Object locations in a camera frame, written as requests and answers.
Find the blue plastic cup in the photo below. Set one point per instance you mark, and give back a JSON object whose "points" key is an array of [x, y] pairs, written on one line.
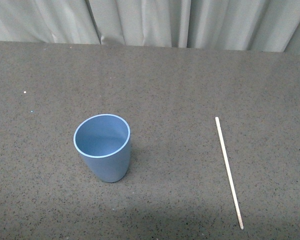
{"points": [[104, 143]]}

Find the grey-green curtain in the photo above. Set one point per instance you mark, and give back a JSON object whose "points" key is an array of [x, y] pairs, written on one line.
{"points": [[257, 25]]}

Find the white chopstick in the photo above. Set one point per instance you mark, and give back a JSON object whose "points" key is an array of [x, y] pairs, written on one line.
{"points": [[229, 173]]}

